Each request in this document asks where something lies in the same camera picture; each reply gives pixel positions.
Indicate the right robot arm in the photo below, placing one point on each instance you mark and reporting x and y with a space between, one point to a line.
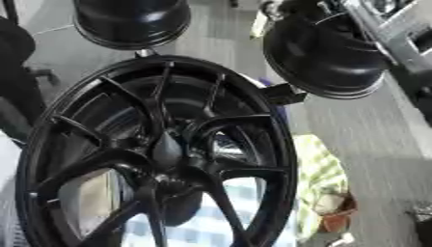
402 35

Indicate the black spoked wheel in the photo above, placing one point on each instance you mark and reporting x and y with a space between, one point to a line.
73 167

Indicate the black chair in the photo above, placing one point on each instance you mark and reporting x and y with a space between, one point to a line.
14 74

